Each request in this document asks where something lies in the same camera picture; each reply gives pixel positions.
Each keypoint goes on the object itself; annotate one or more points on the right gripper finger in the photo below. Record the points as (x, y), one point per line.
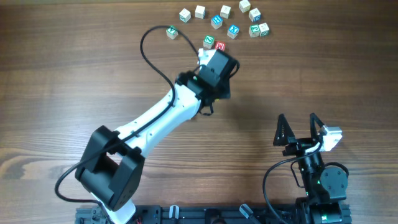
(284, 134)
(315, 123)

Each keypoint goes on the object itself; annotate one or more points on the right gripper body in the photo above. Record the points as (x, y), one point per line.
(299, 146)

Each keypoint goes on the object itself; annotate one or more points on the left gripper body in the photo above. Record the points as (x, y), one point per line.
(225, 88)

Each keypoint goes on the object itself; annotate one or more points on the blue letter X block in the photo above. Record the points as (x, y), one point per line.
(233, 31)

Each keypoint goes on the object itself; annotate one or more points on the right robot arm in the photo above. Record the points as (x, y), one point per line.
(325, 184)

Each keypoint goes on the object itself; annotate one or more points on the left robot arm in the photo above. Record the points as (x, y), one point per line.
(113, 161)

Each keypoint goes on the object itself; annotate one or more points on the red letter M block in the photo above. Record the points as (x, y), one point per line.
(220, 46)

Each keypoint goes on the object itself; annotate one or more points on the green letter Z block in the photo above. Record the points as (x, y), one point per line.
(208, 41)

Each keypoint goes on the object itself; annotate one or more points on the blue letter H block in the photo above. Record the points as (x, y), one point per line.
(216, 21)

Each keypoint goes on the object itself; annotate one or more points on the green letter J block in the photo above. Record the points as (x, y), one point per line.
(254, 30)

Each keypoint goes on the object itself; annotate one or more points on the green letter V block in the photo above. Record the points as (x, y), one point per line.
(172, 32)

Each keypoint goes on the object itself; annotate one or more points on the plain block with green side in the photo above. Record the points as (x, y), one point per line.
(225, 11)

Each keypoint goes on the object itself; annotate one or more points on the plain wooden block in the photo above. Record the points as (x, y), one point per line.
(200, 12)

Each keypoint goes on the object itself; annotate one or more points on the block with green drawing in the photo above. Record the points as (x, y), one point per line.
(264, 29)

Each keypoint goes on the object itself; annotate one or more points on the block with blue side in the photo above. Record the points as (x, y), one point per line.
(254, 15)

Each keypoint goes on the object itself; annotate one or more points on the block with yellow side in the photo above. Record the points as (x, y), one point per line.
(244, 6)

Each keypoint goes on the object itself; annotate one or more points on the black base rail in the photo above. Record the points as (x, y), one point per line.
(156, 214)

